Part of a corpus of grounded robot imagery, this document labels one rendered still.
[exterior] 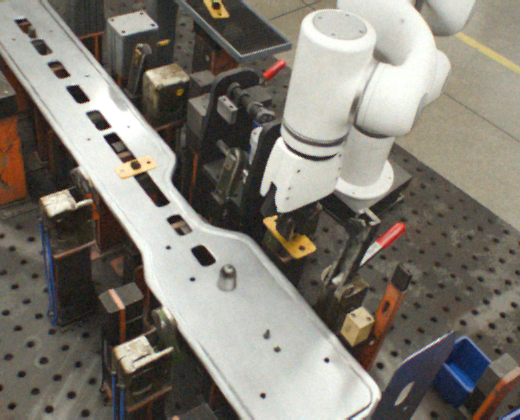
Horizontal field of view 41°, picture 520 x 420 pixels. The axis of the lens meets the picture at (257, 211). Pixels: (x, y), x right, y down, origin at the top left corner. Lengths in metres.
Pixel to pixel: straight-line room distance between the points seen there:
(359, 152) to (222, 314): 0.67
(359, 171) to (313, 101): 0.98
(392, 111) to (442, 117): 2.77
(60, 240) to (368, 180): 0.81
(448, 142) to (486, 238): 1.51
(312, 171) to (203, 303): 0.42
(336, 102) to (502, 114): 2.97
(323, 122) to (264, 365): 0.49
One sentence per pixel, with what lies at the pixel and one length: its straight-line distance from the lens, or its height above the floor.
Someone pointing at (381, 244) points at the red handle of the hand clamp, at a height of 1.12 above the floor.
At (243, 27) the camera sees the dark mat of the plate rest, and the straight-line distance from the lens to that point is 1.61.
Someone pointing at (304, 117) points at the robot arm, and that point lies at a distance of 0.83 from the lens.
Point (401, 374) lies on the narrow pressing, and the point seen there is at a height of 1.30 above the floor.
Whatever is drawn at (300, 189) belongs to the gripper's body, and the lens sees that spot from 0.91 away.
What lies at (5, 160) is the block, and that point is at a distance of 1.71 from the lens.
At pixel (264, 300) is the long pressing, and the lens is 1.25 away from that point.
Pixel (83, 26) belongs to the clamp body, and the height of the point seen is 0.97.
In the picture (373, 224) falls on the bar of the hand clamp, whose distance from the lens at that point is 1.12.
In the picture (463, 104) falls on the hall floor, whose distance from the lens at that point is 3.71.
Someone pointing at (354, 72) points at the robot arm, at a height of 1.56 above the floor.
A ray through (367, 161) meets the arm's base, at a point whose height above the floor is 0.88.
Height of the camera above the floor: 1.99
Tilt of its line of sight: 45 degrees down
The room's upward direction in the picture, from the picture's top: 11 degrees clockwise
